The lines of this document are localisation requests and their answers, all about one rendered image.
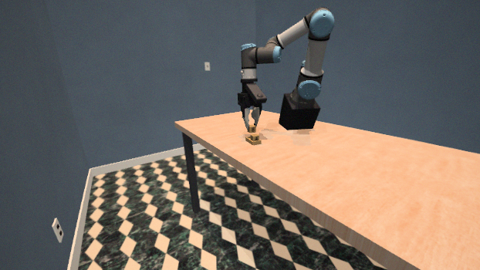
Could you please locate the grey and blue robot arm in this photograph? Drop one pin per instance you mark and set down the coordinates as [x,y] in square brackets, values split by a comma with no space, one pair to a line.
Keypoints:
[321,23]

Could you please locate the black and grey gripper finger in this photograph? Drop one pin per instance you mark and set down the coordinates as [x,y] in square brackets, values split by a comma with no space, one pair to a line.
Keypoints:
[256,112]
[245,113]

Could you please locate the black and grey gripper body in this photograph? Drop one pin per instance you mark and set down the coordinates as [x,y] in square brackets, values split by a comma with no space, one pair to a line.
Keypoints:
[246,97]

